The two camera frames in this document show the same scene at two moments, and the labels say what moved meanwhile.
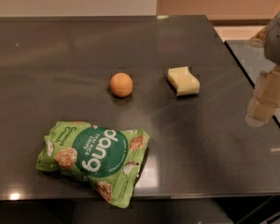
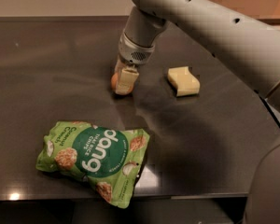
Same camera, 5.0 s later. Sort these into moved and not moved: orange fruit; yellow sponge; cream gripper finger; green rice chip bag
Moved: cream gripper finger
Not moved: yellow sponge; green rice chip bag; orange fruit
